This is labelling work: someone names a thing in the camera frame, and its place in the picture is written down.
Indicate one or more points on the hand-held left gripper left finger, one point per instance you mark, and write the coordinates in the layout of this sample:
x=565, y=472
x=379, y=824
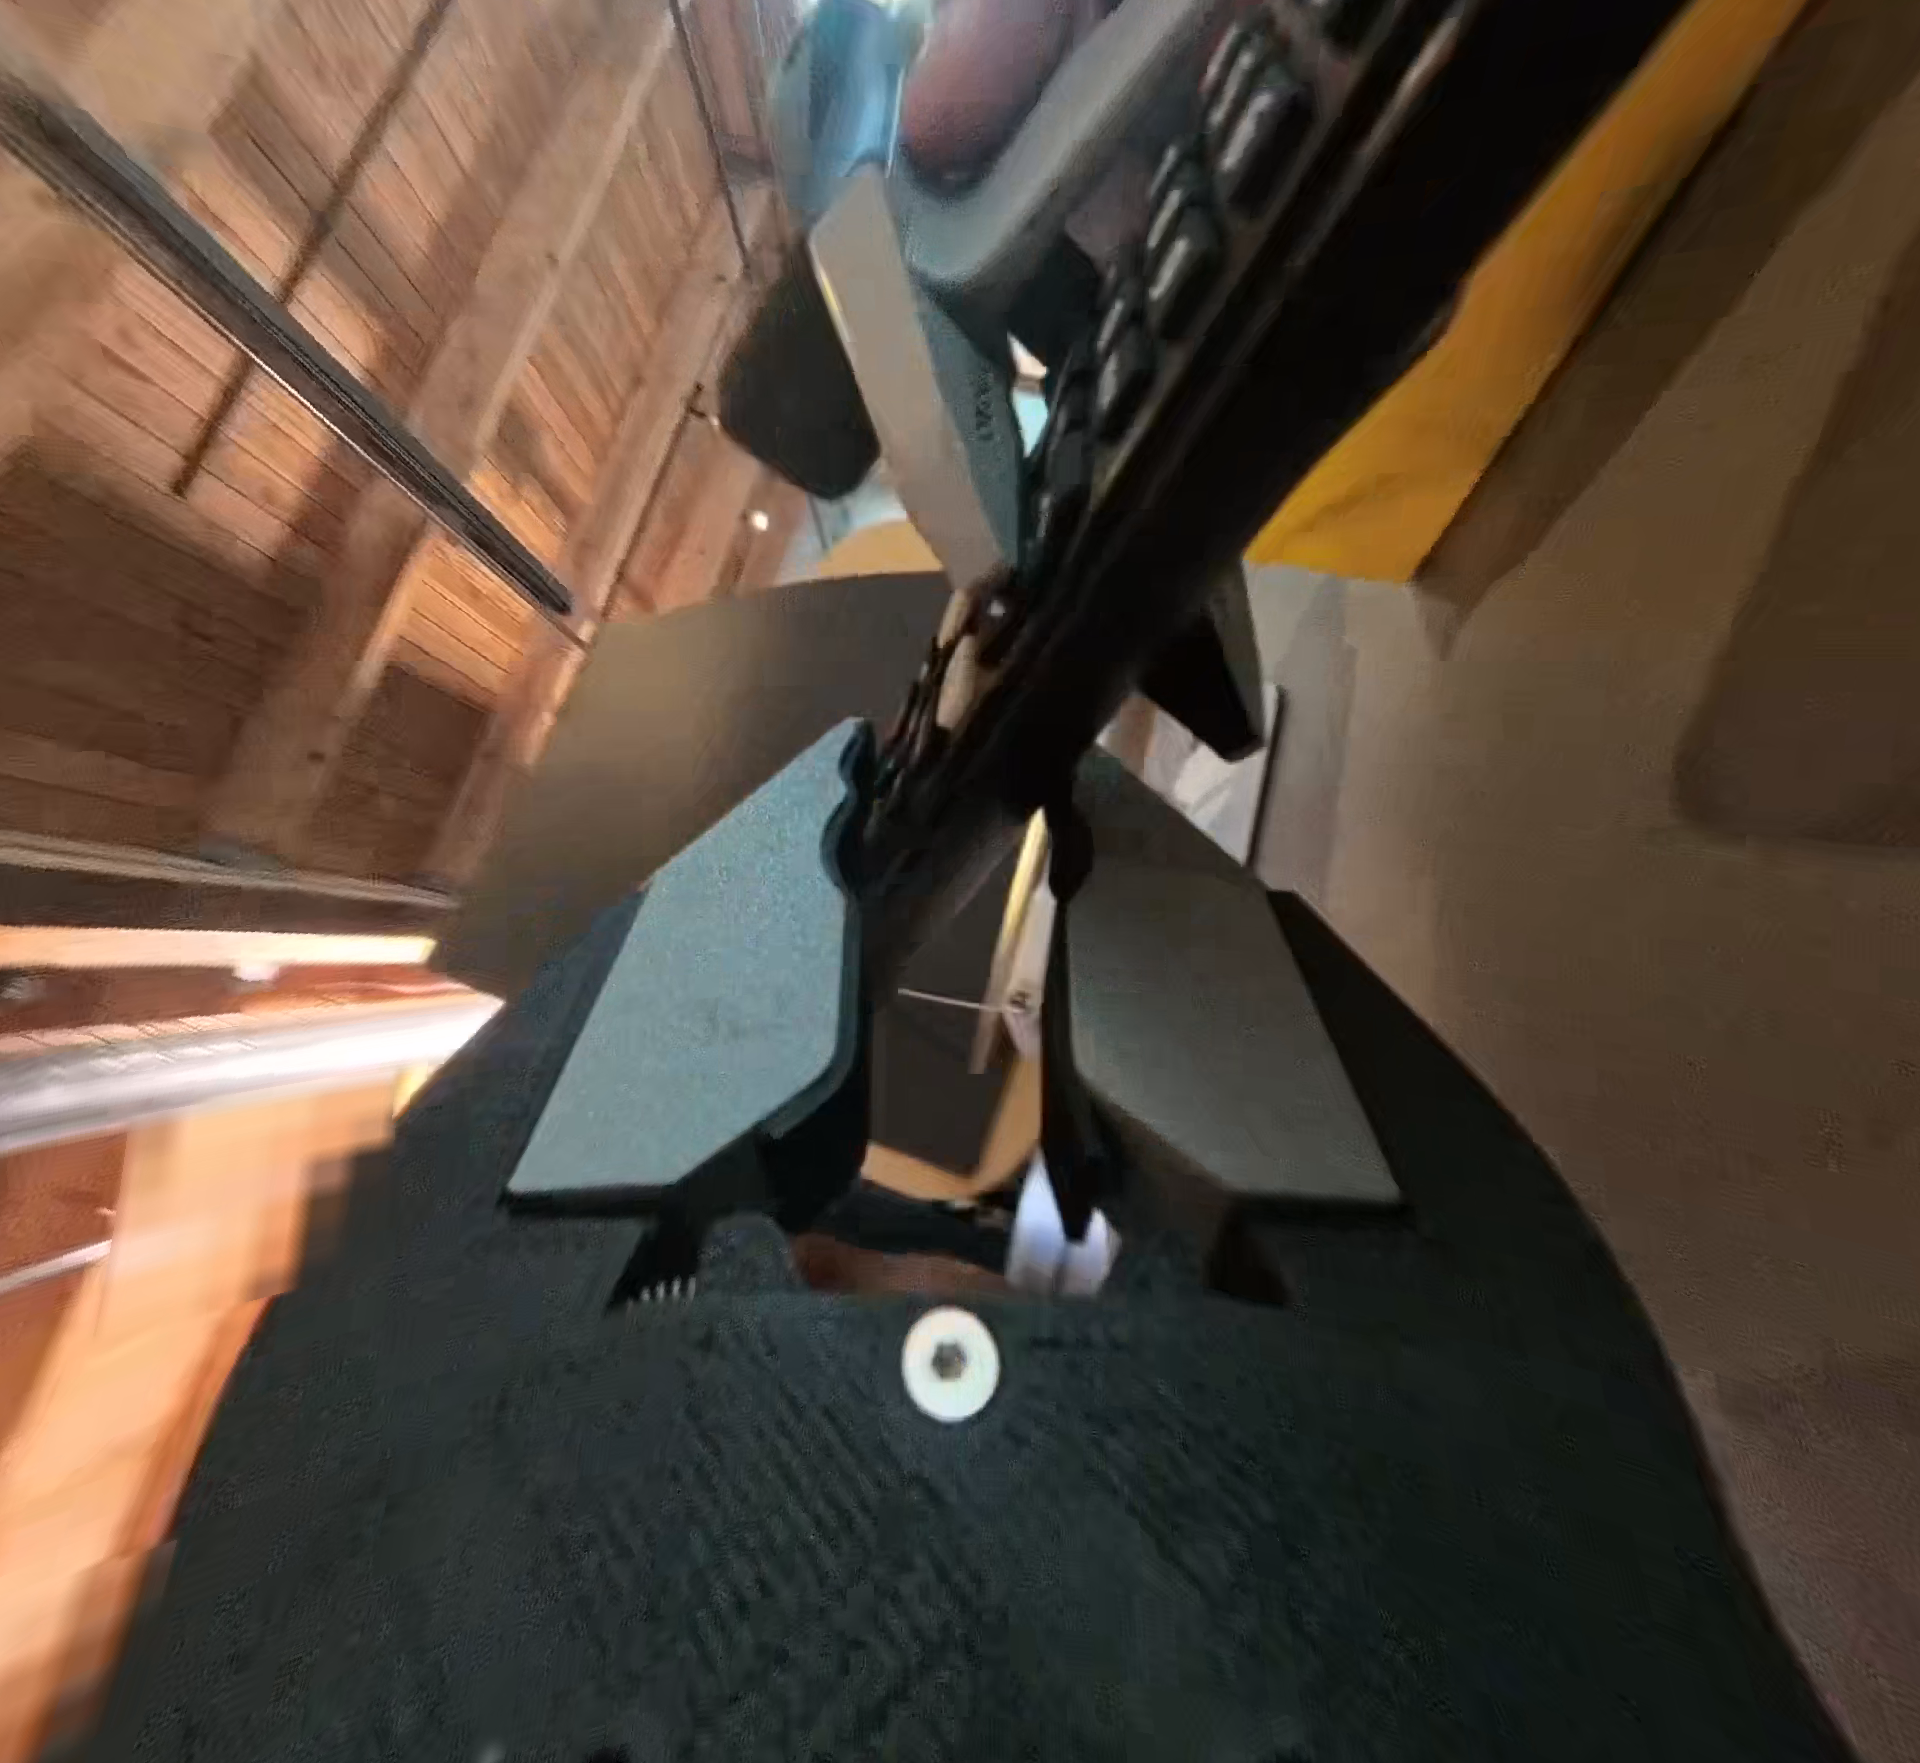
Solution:
x=705, y=1028

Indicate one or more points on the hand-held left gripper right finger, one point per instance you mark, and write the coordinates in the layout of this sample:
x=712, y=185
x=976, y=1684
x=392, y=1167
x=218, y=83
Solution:
x=1231, y=1044

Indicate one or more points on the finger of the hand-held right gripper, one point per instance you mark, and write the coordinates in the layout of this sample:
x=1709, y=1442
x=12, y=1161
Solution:
x=1223, y=668
x=930, y=415

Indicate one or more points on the black glossy object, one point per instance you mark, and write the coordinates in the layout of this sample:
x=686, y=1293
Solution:
x=1349, y=218

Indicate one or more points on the black wooden book stand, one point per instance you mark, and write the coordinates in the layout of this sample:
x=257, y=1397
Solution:
x=721, y=699

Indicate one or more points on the yellow plastic bin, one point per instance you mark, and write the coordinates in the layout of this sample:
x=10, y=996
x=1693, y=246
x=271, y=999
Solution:
x=1500, y=337

